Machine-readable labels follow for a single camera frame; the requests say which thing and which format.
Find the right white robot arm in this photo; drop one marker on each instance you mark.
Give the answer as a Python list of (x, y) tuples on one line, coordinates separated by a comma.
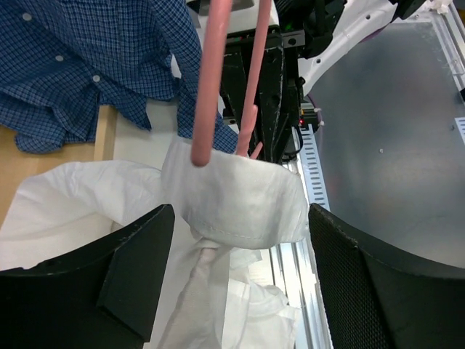
[(322, 31)]

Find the pink wire hanger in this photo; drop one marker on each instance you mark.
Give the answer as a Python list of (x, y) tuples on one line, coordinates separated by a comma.
[(210, 78)]

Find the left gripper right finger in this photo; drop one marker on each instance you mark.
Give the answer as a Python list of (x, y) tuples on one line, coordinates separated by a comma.
[(376, 295)]

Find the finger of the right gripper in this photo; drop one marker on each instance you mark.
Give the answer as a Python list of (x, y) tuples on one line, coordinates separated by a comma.
[(236, 65), (278, 98)]

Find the blue checked shirt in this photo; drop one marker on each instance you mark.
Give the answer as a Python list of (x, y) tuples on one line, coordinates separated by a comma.
[(62, 60)]

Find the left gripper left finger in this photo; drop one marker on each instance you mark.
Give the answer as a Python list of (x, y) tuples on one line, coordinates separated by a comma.
[(102, 295)]

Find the white shirt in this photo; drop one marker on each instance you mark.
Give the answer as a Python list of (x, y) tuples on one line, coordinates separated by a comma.
[(226, 213)]

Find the aluminium mounting rail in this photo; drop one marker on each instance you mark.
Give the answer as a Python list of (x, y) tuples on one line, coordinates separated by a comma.
[(294, 268)]

